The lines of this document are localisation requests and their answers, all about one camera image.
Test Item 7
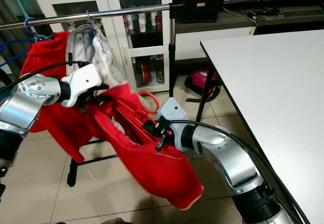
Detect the red plastic hanger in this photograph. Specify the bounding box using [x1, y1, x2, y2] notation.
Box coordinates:
[134, 90, 163, 126]

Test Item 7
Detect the red top with plaid lining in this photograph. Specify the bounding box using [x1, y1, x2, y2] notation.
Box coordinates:
[89, 81, 204, 210]

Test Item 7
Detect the purple plastic hanger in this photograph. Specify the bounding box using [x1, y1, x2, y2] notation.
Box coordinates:
[24, 17, 44, 41]
[85, 11, 97, 34]

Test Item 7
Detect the white jacket grey lining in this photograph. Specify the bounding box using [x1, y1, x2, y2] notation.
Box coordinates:
[65, 24, 130, 90]

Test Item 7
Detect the pink vacuum cleaner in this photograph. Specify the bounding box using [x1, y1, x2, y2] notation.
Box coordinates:
[185, 68, 221, 103]

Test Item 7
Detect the plain red shirt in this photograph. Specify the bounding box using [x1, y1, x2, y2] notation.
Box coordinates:
[20, 31, 97, 164]

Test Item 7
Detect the teal shaggy rug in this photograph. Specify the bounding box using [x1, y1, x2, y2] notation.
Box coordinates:
[0, 85, 13, 104]

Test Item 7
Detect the dark-topped white TV stand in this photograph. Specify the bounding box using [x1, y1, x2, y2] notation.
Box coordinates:
[175, 1, 324, 61]

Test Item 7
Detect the grey brown curtain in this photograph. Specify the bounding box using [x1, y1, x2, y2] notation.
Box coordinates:
[0, 0, 31, 47]

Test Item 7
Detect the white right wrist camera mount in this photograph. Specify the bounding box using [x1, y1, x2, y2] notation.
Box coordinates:
[157, 97, 188, 133]

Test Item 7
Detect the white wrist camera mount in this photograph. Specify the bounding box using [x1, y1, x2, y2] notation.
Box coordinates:
[157, 97, 188, 133]
[66, 63, 104, 108]

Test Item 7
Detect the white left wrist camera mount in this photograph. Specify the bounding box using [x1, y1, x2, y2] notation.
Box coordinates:
[66, 63, 104, 108]

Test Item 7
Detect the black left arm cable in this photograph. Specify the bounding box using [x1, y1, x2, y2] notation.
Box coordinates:
[0, 60, 91, 92]

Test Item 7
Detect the blue wire hanger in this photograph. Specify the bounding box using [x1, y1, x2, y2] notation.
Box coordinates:
[0, 39, 37, 68]

